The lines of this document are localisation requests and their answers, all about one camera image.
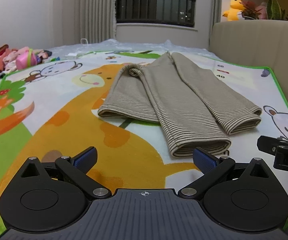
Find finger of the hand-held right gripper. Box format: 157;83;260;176
257;135;288;156

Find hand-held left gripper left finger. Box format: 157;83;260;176
21;146;111;198

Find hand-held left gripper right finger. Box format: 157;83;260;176
178;147;269;198

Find beige striped pants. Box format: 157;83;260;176
98;52;263;159

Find animal print play mat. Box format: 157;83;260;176
0;50;288;240

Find beige padded headboard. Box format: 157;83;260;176
210;20;288;130

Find clear plastic sheet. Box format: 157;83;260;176
34;39;217;58

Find yellow plush toy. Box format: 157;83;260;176
222;0;245;22

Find beige pleated curtain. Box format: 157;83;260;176
74;0;117;44

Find dark barred window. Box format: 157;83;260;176
115;0;196;28

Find pink bag with green strap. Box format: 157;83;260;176
15;47;38;70

